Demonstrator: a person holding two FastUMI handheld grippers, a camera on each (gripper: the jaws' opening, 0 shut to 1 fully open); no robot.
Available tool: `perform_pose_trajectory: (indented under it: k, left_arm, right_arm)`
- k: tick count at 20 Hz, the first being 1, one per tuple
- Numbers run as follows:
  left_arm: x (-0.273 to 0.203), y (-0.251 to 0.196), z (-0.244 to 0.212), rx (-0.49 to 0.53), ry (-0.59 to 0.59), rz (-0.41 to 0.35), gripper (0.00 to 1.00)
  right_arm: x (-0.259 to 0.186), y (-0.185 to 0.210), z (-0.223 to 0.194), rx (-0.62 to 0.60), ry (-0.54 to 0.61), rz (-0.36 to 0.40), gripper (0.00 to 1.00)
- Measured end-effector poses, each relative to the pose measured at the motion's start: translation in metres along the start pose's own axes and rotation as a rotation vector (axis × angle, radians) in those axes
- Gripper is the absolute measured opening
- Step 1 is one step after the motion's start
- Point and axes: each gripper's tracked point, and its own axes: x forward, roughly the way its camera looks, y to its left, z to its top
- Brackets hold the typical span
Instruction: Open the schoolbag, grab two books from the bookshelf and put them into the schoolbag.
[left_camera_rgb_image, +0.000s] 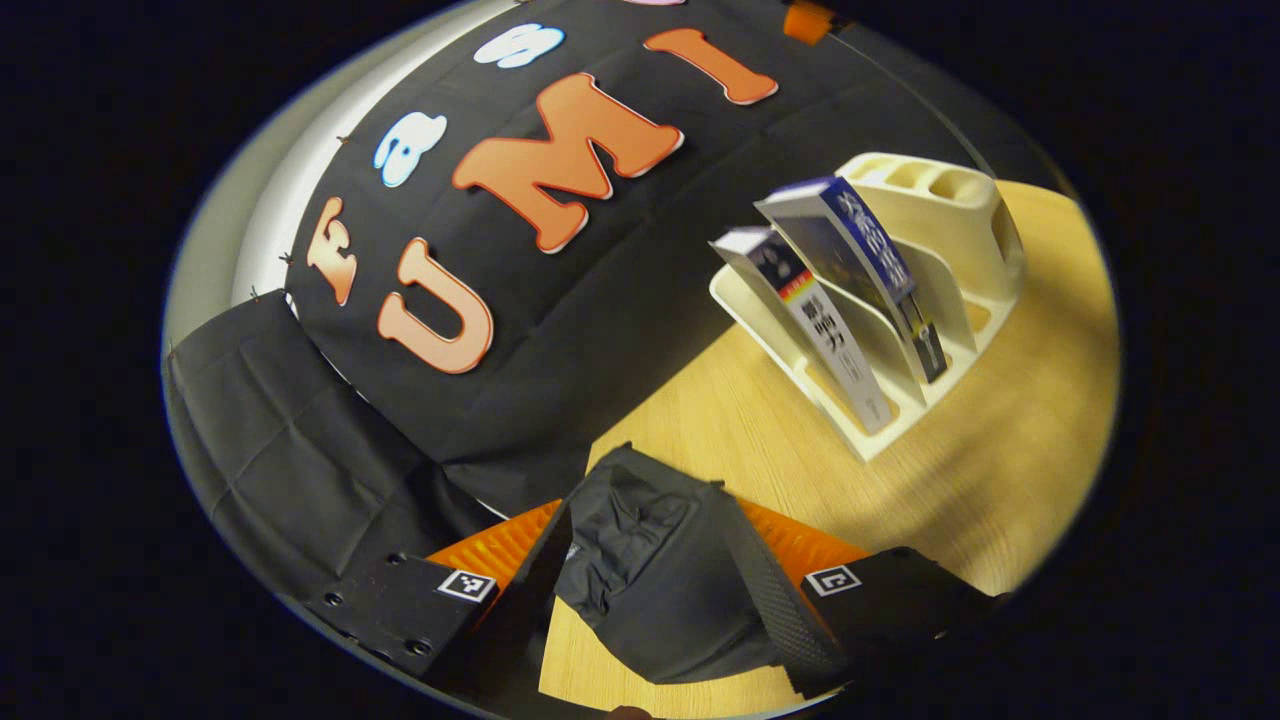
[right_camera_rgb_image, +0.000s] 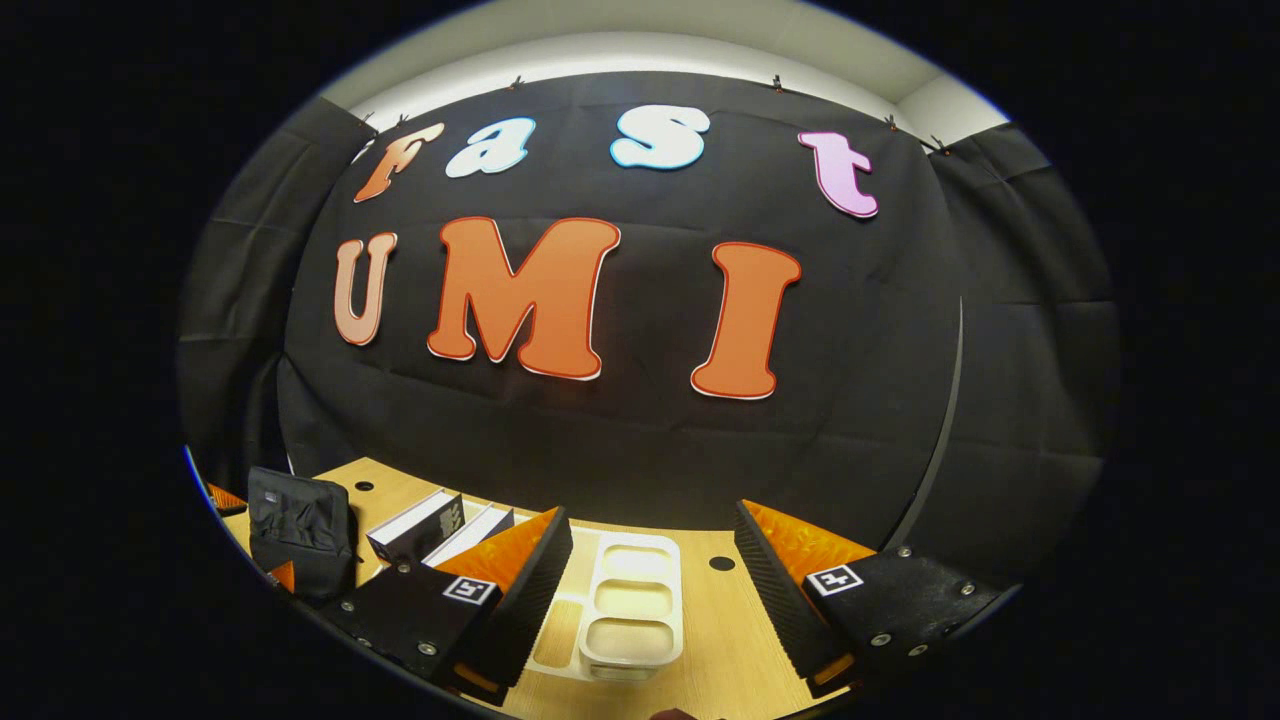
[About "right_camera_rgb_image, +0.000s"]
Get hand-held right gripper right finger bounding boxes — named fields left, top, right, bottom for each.
left=735, top=499, right=1007, bottom=700

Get blue cover book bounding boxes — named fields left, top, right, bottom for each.
left=422, top=503, right=517, bottom=569

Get white bookshelf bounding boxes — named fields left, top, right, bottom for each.
left=523, top=533, right=687, bottom=683

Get white portrait cover book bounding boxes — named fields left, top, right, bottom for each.
left=366, top=488, right=466, bottom=563

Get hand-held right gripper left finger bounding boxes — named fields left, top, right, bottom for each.
left=325, top=506, right=576, bottom=701

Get black schoolbag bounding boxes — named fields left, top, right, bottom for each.
left=247, top=466, right=360, bottom=602

